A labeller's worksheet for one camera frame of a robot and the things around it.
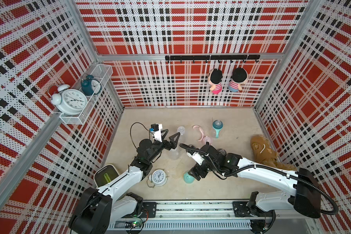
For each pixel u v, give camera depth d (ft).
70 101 2.04
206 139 3.16
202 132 3.30
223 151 3.04
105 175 2.64
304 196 1.27
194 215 2.40
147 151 1.97
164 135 2.63
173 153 3.03
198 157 2.20
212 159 1.89
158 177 2.68
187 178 2.63
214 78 3.17
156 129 2.20
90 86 2.34
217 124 3.03
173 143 2.27
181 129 2.98
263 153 2.80
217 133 3.05
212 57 2.90
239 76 3.02
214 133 3.04
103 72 3.03
